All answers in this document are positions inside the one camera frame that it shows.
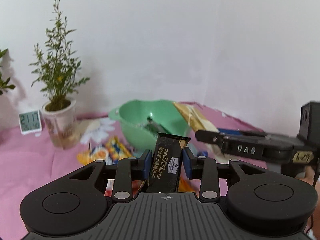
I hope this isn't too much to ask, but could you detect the person's right hand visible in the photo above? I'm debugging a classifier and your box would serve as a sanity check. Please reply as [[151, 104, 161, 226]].
[[299, 166, 320, 239]]

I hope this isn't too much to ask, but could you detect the pink printed tablecloth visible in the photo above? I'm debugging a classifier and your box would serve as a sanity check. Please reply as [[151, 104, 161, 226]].
[[1, 102, 262, 239]]

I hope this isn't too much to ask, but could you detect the leafy plant in glass vase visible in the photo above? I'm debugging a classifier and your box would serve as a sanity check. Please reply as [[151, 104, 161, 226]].
[[0, 49, 16, 95]]

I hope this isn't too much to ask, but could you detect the green plastic bowl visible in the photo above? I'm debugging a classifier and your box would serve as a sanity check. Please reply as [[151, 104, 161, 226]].
[[108, 100, 191, 150]]

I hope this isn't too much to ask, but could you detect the black cheese cracker packet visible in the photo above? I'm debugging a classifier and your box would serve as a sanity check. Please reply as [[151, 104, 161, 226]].
[[146, 133, 190, 193]]

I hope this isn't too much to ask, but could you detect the white digital clock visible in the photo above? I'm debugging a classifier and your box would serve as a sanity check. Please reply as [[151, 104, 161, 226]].
[[18, 110, 42, 135]]

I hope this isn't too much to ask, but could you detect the yellow cartoon snack bag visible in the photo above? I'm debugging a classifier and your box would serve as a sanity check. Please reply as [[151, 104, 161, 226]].
[[77, 136, 133, 165]]

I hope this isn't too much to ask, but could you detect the gold snack packet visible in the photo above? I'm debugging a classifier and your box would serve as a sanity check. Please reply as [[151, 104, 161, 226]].
[[173, 102, 223, 159]]

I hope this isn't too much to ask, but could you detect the feathery plant in white pot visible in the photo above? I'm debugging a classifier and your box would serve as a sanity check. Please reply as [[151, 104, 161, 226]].
[[30, 0, 89, 149]]

